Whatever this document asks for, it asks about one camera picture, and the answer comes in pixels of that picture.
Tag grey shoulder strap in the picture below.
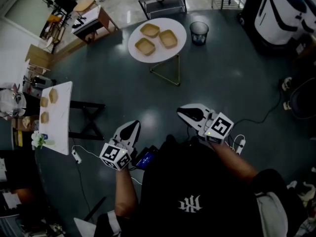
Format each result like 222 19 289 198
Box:
107 210 123 236
255 191 289 237

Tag person's right forearm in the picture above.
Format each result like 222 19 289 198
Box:
209 142 260 185

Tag round white table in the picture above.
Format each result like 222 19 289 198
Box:
127 17 188 86

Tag person's left forearm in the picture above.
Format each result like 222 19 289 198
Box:
114 166 139 218

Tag small white power strip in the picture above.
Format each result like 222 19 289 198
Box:
71 149 82 164

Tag black floor cable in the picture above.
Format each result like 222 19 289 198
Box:
233 87 283 130

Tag person's black shirt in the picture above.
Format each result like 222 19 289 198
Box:
95 134 307 237

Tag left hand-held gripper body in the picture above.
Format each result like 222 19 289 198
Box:
99 120 142 170

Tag wooden desk with white top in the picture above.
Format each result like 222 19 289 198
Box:
71 5 119 44

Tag black tablet with blue screen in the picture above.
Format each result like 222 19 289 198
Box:
134 146 158 170

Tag white marble rectangular table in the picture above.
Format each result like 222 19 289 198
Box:
39 81 106 156

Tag white flowers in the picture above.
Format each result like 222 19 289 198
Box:
31 131 46 149

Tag white and black mobile robot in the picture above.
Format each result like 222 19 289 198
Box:
238 0 316 55

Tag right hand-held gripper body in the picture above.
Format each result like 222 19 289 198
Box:
176 103 235 146

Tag black wire trash bin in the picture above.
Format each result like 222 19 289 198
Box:
189 21 209 46

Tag black tripod stand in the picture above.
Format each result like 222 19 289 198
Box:
40 0 78 17

